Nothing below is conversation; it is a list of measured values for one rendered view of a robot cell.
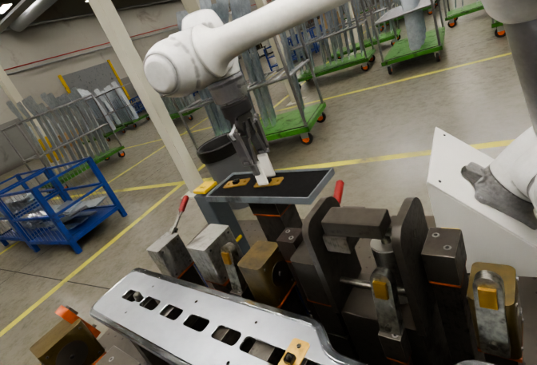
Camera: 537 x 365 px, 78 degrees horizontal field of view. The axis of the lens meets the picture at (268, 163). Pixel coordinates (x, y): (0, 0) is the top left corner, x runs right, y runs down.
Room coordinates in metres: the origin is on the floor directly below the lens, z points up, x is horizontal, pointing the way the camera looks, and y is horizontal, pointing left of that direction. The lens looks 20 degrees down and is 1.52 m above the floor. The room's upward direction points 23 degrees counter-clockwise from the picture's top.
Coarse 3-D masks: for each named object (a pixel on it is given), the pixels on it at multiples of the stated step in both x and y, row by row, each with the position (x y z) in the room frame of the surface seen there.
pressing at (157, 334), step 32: (128, 288) 0.87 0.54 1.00; (160, 288) 0.80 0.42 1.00; (192, 288) 0.74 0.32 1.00; (128, 320) 0.72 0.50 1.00; (160, 320) 0.67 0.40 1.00; (224, 320) 0.59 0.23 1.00; (256, 320) 0.55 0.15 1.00; (288, 320) 0.51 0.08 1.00; (160, 352) 0.57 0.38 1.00; (192, 352) 0.54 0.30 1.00; (224, 352) 0.50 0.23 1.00; (320, 352) 0.42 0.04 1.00
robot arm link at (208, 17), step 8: (192, 16) 0.79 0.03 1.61; (200, 16) 0.79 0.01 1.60; (208, 16) 0.79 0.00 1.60; (216, 16) 0.81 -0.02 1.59; (184, 24) 0.80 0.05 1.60; (192, 24) 0.78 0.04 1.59; (208, 24) 0.78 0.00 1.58; (216, 24) 0.79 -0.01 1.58; (232, 64) 0.79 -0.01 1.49; (232, 72) 0.79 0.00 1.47
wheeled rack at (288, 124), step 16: (304, 48) 4.86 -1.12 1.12; (304, 64) 4.64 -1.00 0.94; (272, 80) 4.19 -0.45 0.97; (288, 80) 4.07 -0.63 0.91; (320, 96) 4.86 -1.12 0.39; (288, 112) 5.13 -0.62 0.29; (304, 112) 4.74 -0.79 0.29; (320, 112) 4.59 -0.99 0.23; (272, 128) 4.60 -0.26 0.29; (288, 128) 4.28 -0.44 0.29; (304, 128) 4.06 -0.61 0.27; (304, 144) 4.18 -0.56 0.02
